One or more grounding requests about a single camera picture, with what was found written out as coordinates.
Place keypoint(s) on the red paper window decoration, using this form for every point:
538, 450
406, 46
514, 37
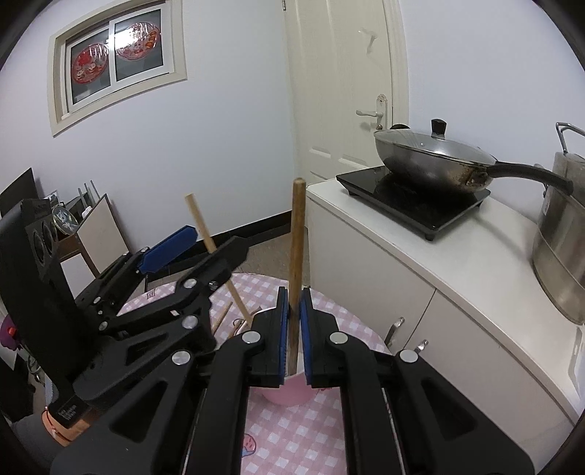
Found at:
137, 41
90, 64

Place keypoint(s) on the pink checked tablecloth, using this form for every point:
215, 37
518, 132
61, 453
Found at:
292, 440

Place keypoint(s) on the purple toy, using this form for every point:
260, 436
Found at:
8, 332

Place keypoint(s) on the round desk clock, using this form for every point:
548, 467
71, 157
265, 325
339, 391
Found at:
64, 220

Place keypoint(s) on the black induction cooktop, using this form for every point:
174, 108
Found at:
411, 210

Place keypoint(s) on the cream framed window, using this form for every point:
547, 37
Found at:
119, 68

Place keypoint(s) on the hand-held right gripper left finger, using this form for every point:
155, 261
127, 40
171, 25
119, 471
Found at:
282, 340

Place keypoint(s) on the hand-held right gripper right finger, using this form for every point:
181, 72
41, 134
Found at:
306, 340

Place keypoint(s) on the white kitchen cabinet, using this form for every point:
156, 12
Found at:
457, 292

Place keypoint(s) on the white panelled door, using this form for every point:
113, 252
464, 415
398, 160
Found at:
333, 91

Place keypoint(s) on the upright metal rods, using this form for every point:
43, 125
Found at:
87, 194

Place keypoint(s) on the black monitor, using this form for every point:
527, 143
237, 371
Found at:
18, 187

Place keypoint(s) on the small photo frame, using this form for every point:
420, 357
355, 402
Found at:
53, 198

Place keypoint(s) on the stainless steel steamer pot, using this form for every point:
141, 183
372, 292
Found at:
562, 237

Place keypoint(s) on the glass wok lid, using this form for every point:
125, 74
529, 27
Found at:
434, 146

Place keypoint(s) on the pink cup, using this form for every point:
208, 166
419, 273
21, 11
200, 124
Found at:
292, 393

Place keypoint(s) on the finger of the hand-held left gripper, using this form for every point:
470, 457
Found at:
169, 249
219, 267

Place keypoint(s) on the long wooden chopstick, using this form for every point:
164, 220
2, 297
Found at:
297, 237
201, 224

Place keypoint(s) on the person's left forearm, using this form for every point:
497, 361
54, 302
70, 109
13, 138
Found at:
64, 434

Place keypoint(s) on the dark wooden side desk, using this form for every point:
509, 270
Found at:
105, 233

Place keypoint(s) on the white door hook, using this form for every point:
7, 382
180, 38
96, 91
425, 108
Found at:
368, 35

